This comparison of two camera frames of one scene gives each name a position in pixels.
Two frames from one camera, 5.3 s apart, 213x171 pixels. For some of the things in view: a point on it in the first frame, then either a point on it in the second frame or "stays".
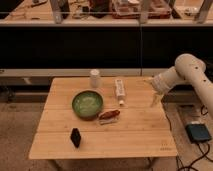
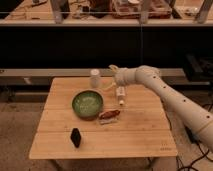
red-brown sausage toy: (109, 114) stays
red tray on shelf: (130, 9) stays
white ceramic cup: (94, 78) stays
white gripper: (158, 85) → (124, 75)
